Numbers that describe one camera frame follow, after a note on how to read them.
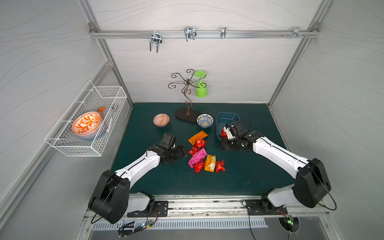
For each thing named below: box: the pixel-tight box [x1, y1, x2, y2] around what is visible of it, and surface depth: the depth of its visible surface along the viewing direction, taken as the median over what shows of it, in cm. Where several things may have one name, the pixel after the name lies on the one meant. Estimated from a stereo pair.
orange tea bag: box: [188, 130, 209, 146], surface depth 103 cm
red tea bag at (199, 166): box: [193, 159, 206, 174], surface depth 87 cm
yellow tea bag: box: [204, 154, 216, 173], surface depth 88 cm
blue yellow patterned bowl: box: [196, 113, 214, 129], surface depth 110 cm
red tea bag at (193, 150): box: [189, 146, 201, 157], surface depth 93 cm
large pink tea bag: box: [188, 148, 207, 169], surface depth 90 cm
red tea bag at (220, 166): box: [216, 160, 226, 174], surface depth 87 cm
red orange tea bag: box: [194, 138, 207, 148], surface depth 97 cm
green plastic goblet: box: [194, 70, 208, 98], surface depth 97 cm
